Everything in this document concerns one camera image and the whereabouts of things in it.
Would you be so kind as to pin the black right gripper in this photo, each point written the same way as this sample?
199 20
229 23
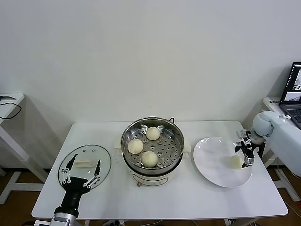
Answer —
248 149

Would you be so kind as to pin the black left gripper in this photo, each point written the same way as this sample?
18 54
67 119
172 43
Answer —
74 188

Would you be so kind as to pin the white steamed baozi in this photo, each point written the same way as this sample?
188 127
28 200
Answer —
153 133
235 162
135 146
149 159

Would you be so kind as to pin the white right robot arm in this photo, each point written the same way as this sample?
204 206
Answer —
263 122

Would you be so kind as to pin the stainless steel steamer basket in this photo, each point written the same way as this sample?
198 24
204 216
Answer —
167 150

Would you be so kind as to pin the black power adapter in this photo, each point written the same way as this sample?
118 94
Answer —
261 151

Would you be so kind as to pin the round glass pot lid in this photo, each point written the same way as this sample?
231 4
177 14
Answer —
103 154

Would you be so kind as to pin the white round plate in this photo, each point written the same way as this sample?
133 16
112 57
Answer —
211 160

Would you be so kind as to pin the white charger plug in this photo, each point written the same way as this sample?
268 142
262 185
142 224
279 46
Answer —
287 151

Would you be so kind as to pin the white side table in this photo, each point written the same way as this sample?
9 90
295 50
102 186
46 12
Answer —
271 103
9 110

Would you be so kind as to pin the white floor power strip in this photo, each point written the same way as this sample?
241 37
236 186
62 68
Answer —
115 223

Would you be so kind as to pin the grey open laptop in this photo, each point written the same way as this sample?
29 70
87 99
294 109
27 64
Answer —
294 80

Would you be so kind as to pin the flat black tool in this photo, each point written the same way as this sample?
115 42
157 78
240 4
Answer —
8 97

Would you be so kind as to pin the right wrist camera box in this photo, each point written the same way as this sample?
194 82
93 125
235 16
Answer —
243 134

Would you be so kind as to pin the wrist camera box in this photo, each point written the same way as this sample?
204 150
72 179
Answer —
61 219
243 134

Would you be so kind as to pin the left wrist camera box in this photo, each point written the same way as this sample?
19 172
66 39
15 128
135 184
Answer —
61 219

